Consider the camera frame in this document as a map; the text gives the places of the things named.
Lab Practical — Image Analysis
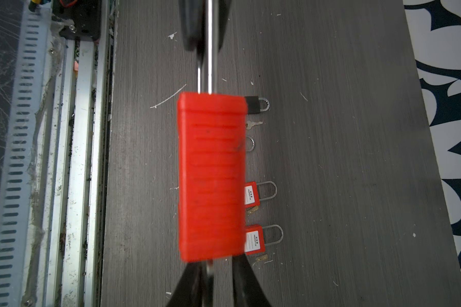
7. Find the red padlock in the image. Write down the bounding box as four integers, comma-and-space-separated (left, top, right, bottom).
246, 136, 256, 152
244, 224, 284, 255
177, 1, 248, 262
244, 181, 278, 209

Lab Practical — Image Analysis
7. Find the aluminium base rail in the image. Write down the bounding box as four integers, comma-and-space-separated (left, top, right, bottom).
31, 1, 116, 306

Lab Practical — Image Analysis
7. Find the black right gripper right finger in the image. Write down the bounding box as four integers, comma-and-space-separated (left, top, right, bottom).
232, 254, 271, 307

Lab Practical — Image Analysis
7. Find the white slotted cable duct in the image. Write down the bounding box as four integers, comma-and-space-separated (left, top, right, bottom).
0, 1, 48, 306

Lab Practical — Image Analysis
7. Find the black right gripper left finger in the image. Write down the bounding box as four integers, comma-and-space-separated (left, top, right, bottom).
166, 262, 202, 307

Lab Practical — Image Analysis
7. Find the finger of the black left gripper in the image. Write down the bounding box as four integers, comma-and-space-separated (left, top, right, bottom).
218, 0, 233, 50
178, 0, 205, 52

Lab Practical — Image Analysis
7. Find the silver key with ring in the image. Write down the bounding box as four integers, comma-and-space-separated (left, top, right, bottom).
245, 120, 263, 130

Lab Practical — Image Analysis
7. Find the small black padlock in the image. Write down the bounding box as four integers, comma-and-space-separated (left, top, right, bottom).
245, 96, 270, 115

